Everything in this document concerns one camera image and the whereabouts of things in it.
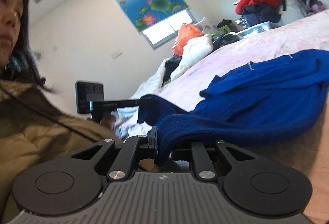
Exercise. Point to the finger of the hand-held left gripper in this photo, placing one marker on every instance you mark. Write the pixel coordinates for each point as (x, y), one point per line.
(145, 101)

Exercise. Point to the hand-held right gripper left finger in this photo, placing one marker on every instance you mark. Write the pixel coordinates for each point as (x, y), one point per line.
(153, 137)

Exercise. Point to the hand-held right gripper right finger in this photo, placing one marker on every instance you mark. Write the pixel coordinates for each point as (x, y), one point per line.
(198, 155)

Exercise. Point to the blue beaded sweater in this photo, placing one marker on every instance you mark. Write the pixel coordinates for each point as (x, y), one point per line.
(257, 100)

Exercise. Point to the pile of clothes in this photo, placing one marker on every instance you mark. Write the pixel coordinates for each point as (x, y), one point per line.
(259, 0)

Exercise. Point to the person's left hand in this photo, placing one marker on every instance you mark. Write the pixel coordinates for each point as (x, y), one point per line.
(108, 122)

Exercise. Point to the white patterned cloth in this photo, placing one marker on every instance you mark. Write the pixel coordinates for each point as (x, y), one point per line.
(132, 121)

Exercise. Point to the black and white quilt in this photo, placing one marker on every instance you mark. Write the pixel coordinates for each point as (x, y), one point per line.
(171, 67)

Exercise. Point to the person's tan jacket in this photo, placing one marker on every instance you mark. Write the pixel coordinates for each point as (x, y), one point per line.
(30, 131)

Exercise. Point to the white pillow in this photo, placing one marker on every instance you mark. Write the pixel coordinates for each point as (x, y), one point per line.
(195, 51)

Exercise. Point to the orange plastic bag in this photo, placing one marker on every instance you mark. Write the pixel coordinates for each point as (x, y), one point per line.
(186, 36)

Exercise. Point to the window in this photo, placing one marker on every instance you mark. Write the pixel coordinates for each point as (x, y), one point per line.
(169, 27)

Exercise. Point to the floral pillow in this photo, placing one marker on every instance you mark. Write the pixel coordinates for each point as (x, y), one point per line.
(205, 25)

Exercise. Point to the bed with pink blanket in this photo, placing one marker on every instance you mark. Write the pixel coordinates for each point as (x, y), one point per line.
(231, 56)

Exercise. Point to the lotus print roller blind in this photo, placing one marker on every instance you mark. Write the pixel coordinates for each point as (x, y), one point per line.
(149, 0)

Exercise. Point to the dark patterned clothing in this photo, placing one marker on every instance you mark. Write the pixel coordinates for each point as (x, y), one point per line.
(226, 40)

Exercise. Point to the person's head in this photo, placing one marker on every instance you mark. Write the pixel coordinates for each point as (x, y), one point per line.
(12, 20)

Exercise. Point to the green and black item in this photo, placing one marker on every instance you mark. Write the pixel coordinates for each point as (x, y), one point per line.
(226, 25)

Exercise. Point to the light blue quilted blanket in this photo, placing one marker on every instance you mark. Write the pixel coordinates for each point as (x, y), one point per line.
(257, 28)

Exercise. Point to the clear plastic bag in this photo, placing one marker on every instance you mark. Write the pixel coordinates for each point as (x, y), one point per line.
(295, 11)

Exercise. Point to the purple bag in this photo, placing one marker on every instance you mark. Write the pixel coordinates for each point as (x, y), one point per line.
(318, 7)

